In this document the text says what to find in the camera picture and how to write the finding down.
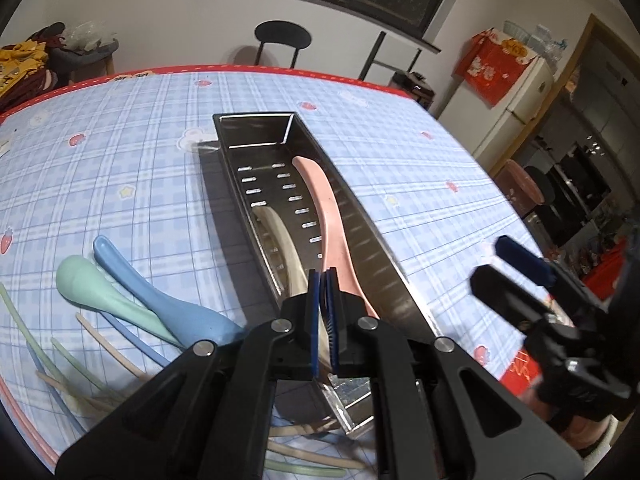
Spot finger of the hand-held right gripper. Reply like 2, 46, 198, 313
470, 264, 557, 334
495, 234, 604, 314

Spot red printed cloth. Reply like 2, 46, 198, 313
452, 27, 537, 107

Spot black metal rack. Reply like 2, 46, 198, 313
357, 31, 424, 82

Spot beige spoon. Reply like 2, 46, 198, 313
252, 206, 333, 368

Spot black kitchen oven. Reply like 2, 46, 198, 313
545, 142, 613, 247

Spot blue spoon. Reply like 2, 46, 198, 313
93, 235, 246, 348

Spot grey stool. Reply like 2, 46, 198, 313
47, 37, 122, 85

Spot perforated metal utensil tray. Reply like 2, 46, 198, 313
212, 111, 443, 435

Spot black round stool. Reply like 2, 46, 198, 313
525, 165, 557, 207

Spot crumpled clear plastic bag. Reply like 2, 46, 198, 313
62, 20, 119, 54

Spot cream refrigerator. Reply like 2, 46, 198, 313
437, 30, 557, 162

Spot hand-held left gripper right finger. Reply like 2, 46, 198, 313
324, 269, 586, 480

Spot green spoon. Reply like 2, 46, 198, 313
55, 255, 186, 348

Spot stacked bowls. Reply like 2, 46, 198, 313
502, 20, 532, 45

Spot brown trash bin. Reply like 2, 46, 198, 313
492, 159, 546, 219

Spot pink spoon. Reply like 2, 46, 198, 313
291, 156, 381, 321

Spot blue plaid red-bordered tablecloth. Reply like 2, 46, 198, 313
0, 64, 551, 480

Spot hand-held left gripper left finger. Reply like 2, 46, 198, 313
55, 269, 322, 480

